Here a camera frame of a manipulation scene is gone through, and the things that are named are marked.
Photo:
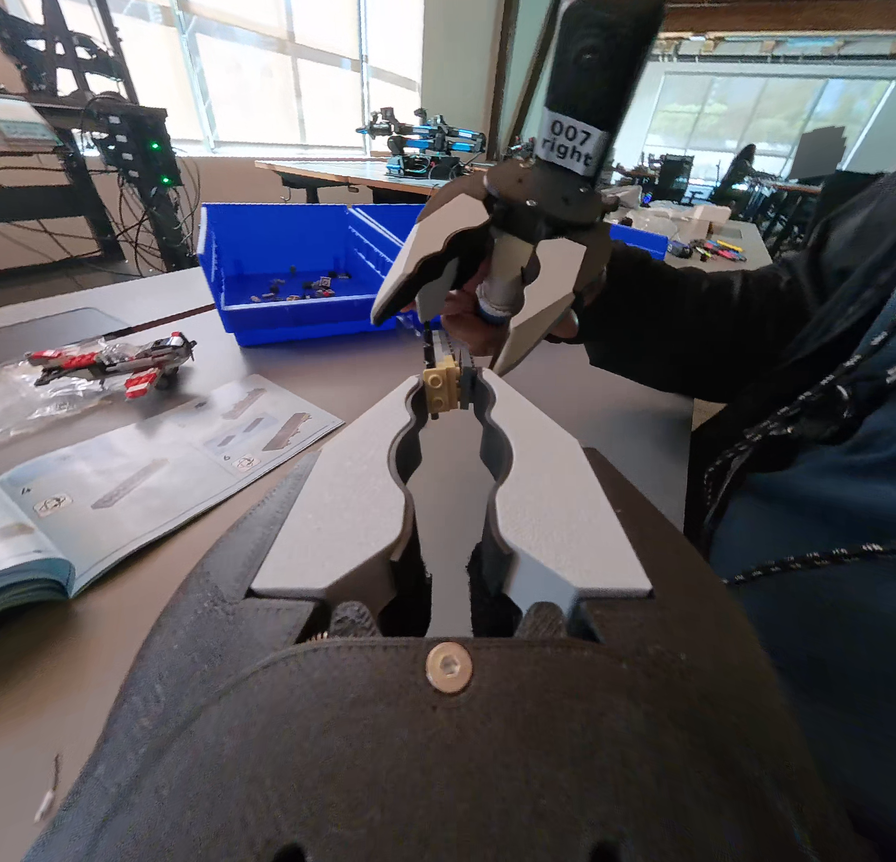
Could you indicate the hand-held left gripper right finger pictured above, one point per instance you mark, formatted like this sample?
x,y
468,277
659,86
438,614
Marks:
x,y
560,519

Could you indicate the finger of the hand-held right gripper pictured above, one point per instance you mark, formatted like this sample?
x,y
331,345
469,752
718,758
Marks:
x,y
549,281
427,246

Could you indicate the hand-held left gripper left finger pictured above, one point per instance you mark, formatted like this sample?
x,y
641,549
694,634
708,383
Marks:
x,y
336,505

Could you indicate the tan grey toy brick assembly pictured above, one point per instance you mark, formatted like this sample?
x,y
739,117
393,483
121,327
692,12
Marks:
x,y
441,386

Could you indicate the person's right forearm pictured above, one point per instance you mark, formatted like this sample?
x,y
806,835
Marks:
x,y
700,316

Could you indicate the black blue robot arm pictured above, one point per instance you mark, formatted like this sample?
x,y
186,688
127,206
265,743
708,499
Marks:
x,y
427,141

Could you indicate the grey desk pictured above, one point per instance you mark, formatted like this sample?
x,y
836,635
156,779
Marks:
x,y
616,414

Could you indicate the dark grey desk pad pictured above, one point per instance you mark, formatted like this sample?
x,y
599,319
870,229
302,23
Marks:
x,y
49,333

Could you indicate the person's right hand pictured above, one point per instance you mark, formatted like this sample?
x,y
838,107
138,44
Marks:
x,y
469,316

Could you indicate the small blue plastic bin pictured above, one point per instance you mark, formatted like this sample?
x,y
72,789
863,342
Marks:
x,y
640,240

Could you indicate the pile of loose toy bricks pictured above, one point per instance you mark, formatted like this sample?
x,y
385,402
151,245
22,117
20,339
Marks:
x,y
315,286

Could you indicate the wooden background table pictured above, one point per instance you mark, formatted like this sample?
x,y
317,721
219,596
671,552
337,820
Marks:
x,y
329,171

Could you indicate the white plastic bag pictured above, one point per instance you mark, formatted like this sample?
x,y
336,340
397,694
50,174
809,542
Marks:
x,y
672,216

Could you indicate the colourful hand tools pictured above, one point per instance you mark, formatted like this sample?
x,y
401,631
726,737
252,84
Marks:
x,y
707,247

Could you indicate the large blue plastic bin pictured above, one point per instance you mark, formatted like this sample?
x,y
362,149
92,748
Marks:
x,y
280,316

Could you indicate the toy brick instruction booklet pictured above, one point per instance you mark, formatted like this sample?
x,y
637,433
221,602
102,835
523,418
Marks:
x,y
161,470

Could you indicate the grey background table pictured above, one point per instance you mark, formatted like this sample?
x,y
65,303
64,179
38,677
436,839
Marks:
x,y
752,242

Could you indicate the black monitor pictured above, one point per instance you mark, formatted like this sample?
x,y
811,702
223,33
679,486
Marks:
x,y
815,151

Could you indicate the red grey toy brick plane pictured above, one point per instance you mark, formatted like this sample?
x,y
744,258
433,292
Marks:
x,y
119,361

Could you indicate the person's blue jacket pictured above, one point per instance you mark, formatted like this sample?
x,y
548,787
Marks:
x,y
826,666

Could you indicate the black power strip green lights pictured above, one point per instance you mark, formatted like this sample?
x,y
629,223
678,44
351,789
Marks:
x,y
136,148

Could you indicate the clear plastic bag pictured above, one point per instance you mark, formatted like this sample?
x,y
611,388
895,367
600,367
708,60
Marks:
x,y
28,400

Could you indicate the black metal equipment rack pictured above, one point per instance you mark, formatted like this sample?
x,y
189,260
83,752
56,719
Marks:
x,y
63,43

